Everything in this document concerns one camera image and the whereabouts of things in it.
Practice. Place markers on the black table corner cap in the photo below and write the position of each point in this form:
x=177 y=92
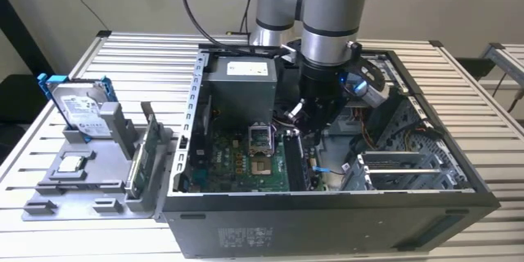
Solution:
x=497 y=45
x=105 y=33
x=437 y=43

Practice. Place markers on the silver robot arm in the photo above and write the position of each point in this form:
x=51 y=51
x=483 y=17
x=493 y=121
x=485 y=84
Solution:
x=331 y=13

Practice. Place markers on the grey power supply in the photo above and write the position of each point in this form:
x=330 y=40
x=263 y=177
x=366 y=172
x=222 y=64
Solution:
x=242 y=93

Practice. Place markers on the metal slat side table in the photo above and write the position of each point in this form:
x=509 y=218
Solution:
x=510 y=56

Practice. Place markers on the hard disk in blue carrier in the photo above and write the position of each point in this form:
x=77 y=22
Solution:
x=78 y=105

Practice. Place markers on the silver CPU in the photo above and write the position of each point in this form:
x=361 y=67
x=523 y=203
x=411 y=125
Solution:
x=70 y=164

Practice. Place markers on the blue expansion slot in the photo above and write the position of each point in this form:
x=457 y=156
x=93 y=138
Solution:
x=201 y=179

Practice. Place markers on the grey metal drive cage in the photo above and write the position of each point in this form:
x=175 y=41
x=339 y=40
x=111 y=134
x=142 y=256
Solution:
x=393 y=170

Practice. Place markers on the green motherboard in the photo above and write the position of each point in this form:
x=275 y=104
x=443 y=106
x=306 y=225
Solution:
x=223 y=148

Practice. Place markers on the black box behind table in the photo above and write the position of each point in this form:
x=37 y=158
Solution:
x=475 y=67

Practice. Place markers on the white power connector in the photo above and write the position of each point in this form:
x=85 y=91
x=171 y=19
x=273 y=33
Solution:
x=314 y=161

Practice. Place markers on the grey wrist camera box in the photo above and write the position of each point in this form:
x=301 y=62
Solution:
x=375 y=96

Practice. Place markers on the black slanted post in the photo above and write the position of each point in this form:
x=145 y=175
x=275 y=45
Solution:
x=25 y=29

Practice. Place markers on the black bulky object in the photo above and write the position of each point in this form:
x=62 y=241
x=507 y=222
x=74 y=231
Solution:
x=21 y=99

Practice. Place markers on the black RAM slots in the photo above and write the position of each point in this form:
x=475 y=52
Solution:
x=291 y=167

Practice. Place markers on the green graphics card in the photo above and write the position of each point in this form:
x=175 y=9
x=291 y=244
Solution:
x=147 y=157

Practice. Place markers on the thin locking lever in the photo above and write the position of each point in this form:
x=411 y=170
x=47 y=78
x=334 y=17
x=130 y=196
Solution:
x=271 y=137

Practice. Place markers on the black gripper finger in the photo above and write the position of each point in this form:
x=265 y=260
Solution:
x=327 y=114
x=307 y=127

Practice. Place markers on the CPU socket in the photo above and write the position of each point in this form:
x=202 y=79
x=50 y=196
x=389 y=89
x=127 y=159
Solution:
x=262 y=166

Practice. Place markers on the grey parts rack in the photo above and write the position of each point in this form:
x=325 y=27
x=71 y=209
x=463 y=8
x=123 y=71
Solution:
x=105 y=157

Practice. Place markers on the black PC case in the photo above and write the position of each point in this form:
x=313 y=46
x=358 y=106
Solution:
x=287 y=231

